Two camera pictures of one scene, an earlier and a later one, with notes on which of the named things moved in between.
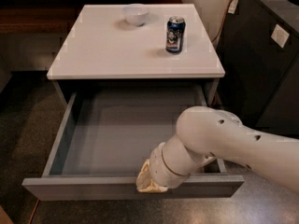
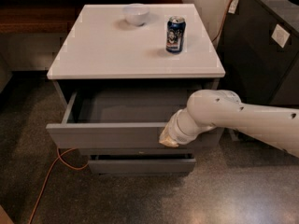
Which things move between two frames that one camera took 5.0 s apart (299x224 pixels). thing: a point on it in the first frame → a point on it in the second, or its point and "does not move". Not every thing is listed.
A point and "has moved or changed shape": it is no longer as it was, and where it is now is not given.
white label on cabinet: (279, 35) does not move
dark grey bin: (259, 59) does not move
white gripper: (161, 171) → (175, 133)
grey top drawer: (106, 140) has moved or changed shape
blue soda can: (176, 31) does not move
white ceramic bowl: (135, 14) does not move
